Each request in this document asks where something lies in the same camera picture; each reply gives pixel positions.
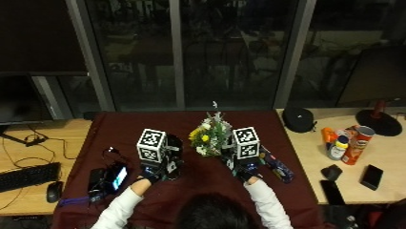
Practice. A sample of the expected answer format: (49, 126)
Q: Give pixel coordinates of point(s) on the black keyboard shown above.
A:
(28, 176)

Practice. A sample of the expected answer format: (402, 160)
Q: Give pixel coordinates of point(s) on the white bottle with yellow cap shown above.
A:
(338, 148)

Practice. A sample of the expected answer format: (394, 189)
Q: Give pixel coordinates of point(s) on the person's right hand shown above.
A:
(245, 167)

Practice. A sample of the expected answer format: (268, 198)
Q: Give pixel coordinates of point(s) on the small black case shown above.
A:
(332, 172)

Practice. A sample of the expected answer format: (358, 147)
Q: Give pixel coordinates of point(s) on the white marker cube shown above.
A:
(246, 142)
(151, 144)

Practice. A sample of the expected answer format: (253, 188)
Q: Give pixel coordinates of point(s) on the monitor with red-necked stand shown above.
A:
(374, 79)

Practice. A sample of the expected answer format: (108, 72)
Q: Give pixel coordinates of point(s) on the black smartphone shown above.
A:
(371, 177)
(332, 192)

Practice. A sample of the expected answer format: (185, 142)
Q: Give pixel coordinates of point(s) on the black round pouch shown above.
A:
(298, 119)

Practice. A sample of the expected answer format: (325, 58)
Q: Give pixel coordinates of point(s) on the maroon tablecloth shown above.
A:
(202, 187)

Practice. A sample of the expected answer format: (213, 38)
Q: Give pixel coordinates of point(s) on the yellow and white flower bouquet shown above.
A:
(209, 136)

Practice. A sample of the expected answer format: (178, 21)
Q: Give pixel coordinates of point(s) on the black monitor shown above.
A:
(21, 100)

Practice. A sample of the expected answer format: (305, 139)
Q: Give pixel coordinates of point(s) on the person's left hand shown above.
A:
(174, 149)

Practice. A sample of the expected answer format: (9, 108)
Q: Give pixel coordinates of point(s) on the black power bank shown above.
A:
(96, 179)

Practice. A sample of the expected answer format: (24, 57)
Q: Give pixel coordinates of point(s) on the black computer mouse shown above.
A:
(55, 191)

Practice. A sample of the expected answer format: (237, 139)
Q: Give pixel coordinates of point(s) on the orange bottle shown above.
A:
(328, 136)

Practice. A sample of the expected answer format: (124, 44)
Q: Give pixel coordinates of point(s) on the red chip can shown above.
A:
(357, 145)

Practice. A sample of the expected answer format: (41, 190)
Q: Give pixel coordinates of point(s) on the phone with lit screen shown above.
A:
(116, 177)

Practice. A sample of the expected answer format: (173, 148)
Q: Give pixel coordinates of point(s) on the dark blue patterned wrapper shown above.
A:
(277, 165)

